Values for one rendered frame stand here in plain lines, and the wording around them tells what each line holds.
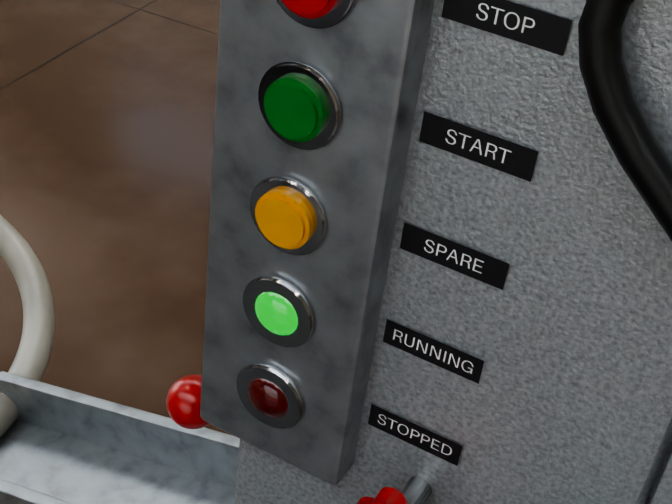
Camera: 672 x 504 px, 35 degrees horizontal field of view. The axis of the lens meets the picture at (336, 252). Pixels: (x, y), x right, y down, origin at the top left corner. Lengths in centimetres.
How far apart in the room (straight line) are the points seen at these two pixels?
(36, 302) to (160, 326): 148
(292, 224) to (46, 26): 352
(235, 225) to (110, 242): 236
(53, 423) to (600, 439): 61
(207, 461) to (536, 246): 50
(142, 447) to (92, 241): 193
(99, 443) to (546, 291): 59
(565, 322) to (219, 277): 15
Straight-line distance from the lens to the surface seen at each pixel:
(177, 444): 88
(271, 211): 43
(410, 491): 51
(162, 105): 343
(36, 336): 105
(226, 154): 44
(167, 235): 284
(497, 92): 39
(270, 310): 46
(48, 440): 97
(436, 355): 46
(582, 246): 41
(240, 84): 42
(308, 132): 40
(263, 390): 49
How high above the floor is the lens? 166
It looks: 36 degrees down
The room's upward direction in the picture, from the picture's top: 8 degrees clockwise
